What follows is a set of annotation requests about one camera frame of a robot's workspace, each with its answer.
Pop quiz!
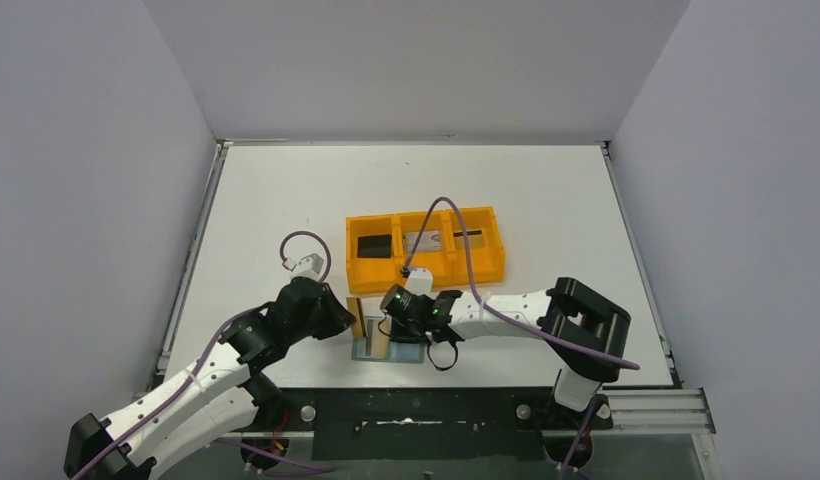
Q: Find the gold card with stripe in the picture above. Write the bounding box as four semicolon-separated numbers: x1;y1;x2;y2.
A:
346;296;367;338

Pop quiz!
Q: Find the green card holder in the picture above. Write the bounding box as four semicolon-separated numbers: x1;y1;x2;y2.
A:
351;316;424;364

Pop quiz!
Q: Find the silver VIP card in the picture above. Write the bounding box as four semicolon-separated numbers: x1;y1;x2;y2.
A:
402;230;442;253

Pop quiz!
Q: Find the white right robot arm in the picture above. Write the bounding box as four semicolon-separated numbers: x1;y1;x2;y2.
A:
380;277;639;412

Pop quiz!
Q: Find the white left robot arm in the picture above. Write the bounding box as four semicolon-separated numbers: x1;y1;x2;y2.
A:
63;277;355;479

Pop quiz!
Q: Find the gold card end bin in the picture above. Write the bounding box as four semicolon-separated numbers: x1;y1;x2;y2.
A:
453;229;486;250

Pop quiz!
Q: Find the yellow three-compartment bin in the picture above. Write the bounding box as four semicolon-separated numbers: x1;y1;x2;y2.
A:
346;206;506;294

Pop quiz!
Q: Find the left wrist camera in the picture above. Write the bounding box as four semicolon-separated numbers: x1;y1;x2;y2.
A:
283;253;325;281

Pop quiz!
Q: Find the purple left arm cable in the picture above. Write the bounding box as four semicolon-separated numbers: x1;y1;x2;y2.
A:
68;230;335;480

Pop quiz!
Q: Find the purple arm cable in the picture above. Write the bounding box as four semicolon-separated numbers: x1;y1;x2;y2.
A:
399;195;642;480
68;230;335;480

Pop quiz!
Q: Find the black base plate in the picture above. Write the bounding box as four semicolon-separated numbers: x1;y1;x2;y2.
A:
237;387;614;461

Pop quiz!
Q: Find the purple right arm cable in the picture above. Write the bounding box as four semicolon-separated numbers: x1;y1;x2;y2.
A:
399;195;642;480

